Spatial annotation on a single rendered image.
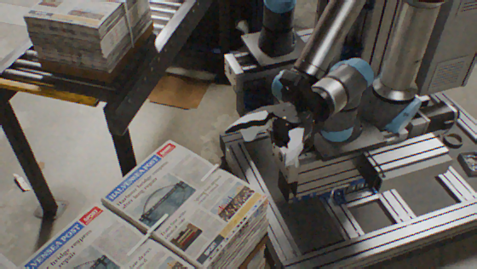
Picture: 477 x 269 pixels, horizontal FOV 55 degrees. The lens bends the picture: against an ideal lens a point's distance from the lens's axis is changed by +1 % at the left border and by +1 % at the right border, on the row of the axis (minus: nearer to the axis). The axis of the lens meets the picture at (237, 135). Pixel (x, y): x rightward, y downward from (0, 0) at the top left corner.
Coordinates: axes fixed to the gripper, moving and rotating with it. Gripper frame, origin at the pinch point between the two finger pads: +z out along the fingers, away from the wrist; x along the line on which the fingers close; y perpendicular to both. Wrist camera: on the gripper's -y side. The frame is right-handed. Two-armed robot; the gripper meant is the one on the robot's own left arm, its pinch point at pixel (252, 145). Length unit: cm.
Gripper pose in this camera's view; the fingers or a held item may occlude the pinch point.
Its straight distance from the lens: 83.1
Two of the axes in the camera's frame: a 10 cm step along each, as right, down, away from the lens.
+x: -7.1, -3.9, 5.9
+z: -7.0, 5.1, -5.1
